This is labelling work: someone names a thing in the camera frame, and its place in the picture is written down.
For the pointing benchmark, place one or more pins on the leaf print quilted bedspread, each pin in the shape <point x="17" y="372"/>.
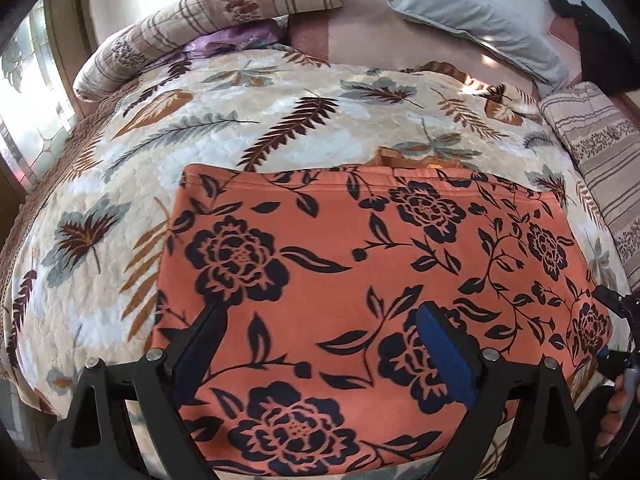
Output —
<point x="100" y="170"/>

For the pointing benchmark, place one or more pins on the pink bed sheet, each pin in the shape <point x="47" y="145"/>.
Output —
<point x="360" y="40"/>

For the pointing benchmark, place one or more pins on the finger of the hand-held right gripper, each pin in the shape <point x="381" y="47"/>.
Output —
<point x="612" y="362"/>
<point x="617" y="302"/>

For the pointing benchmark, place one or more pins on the black garment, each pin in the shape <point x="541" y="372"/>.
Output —
<point x="600" y="45"/>

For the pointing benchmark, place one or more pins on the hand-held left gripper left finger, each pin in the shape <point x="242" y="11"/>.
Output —
<point x="192" y="365"/>

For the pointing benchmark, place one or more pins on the purple cloth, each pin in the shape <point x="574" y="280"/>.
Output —
<point x="225" y="40"/>

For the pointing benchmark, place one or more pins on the stained glass window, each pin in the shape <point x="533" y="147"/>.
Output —
<point x="30" y="85"/>

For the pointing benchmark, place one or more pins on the rolled striped floral quilt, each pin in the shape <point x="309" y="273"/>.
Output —
<point x="165" y="30"/>

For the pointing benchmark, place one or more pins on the striped floral pillow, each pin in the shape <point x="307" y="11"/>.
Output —
<point x="600" y="150"/>

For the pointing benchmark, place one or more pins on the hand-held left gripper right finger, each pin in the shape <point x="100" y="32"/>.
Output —
<point x="447" y="355"/>

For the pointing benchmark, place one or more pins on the grey pillow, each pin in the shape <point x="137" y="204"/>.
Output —
<point x="475" y="20"/>

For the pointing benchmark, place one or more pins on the person's right hand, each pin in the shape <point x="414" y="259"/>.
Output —
<point x="614" y="410"/>

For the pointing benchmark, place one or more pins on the orange floral blouse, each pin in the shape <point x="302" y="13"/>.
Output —
<point x="340" y="270"/>

